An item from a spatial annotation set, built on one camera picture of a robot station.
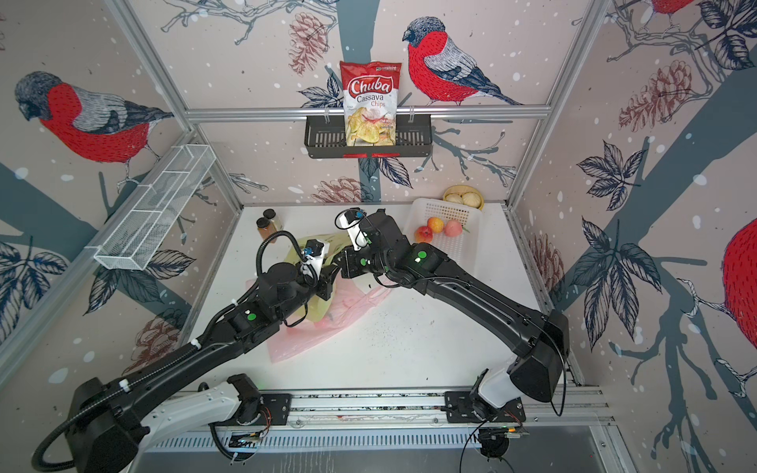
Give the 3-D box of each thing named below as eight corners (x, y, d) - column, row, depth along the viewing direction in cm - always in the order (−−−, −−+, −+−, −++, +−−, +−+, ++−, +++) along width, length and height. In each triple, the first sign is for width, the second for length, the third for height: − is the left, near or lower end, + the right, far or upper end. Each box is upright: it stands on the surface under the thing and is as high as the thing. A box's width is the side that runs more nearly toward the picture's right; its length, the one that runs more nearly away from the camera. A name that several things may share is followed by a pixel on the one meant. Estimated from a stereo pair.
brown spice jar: (265, 244, 113) (255, 225, 104) (268, 236, 115) (258, 217, 107) (277, 244, 113) (268, 225, 104) (280, 236, 115) (271, 217, 107)
